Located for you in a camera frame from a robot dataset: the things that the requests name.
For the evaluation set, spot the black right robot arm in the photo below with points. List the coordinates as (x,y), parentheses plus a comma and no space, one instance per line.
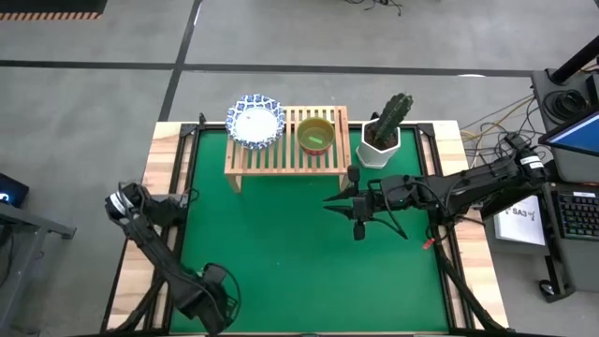
(468,187)

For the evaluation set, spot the blue patterned paper bowl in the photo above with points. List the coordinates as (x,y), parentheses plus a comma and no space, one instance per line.
(255,122)

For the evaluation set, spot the black backlit keyboard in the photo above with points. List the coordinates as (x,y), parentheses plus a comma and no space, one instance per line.
(579,216)

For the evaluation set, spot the laptop with blue screen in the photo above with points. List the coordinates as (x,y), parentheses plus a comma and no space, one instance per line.
(573,136)

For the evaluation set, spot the black rig pole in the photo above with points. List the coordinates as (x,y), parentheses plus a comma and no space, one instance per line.
(578,58)

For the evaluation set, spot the white paper sheet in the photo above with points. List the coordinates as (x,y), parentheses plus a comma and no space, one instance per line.
(519,224)

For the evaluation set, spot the black cart caster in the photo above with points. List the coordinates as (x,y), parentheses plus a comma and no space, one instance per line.
(545,286)

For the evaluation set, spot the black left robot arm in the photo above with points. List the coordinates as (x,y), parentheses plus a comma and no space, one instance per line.
(154,253)

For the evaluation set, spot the dark device with blue light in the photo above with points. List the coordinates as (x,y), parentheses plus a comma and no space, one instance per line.
(10,189)

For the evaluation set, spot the grey side desk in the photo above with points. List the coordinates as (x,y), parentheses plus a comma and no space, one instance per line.
(28,224)

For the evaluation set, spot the small red connector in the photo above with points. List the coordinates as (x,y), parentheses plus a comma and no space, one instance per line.
(427,244)

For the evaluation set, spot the wooden slatted shelf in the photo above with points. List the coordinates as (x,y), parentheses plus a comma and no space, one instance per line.
(285,161)

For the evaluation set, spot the black mat with hazard stripe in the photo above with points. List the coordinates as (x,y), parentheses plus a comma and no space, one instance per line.
(51,5)

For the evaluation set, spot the grey equipment cart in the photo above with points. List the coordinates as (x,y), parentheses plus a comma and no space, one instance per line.
(578,267)

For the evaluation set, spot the green table mat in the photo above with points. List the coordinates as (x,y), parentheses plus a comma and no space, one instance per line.
(299,271)

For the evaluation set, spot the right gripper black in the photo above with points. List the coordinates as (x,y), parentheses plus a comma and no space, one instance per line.
(365,203)

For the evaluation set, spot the yellow translucent plastic bowl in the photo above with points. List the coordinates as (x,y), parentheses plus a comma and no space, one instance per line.
(316,133)

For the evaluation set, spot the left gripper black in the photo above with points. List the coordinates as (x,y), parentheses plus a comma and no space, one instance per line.
(210,306)

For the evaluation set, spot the orange-red plastic bowl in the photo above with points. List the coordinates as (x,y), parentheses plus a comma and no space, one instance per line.
(309,151)

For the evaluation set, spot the white plant pot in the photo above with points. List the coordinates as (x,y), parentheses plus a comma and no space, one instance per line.
(374,156)

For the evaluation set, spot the green cactus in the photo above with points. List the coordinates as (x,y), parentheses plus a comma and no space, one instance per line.
(392,117)

